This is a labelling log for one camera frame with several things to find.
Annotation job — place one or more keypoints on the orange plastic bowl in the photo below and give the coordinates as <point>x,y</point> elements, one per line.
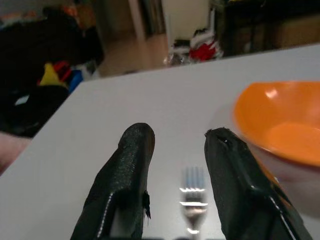
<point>287,112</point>

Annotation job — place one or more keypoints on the blue bag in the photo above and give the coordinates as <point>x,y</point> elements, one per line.
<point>76,80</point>

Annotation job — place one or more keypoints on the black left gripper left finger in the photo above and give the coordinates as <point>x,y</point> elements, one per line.
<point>130,160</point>

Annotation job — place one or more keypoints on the red garment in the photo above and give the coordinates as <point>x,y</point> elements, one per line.
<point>203,51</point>

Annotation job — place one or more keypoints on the shiny patterned bag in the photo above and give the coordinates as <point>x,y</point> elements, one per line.
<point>176,58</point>

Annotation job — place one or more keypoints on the black clothes pile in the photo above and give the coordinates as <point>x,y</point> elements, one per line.
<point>37,45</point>

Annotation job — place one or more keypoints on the yellow cloth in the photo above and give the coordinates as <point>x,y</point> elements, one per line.
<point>51,76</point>

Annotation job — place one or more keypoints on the large cardboard box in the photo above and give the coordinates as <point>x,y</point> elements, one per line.
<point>297,32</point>

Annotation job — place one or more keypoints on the red cloth item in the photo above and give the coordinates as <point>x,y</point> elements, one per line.
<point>63,68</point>

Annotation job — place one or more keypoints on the silver metal fork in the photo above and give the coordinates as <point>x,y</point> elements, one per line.
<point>193,212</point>

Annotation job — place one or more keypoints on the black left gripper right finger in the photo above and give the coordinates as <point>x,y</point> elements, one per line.
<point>225,175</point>

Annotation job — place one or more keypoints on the black shelf unit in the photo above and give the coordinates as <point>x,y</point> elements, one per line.
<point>237,25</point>

